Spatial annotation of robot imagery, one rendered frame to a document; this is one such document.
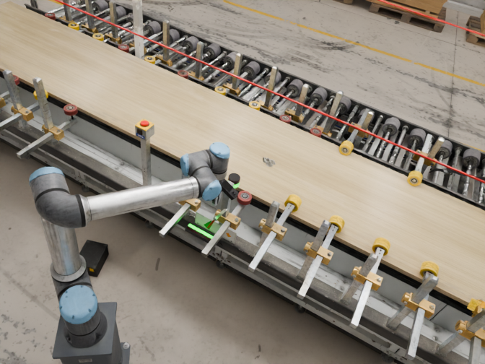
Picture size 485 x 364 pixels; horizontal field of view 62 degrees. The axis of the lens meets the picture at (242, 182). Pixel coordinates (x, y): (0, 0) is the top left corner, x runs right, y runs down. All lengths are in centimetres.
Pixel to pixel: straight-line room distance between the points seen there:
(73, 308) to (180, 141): 113
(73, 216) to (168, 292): 153
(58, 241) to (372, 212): 161
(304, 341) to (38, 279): 180
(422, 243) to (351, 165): 63
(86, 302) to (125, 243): 125
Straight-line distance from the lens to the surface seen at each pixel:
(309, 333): 289
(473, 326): 209
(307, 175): 243
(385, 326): 226
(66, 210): 146
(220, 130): 260
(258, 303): 289
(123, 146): 270
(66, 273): 194
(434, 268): 221
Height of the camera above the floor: 253
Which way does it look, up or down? 46 degrees down
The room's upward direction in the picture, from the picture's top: 12 degrees clockwise
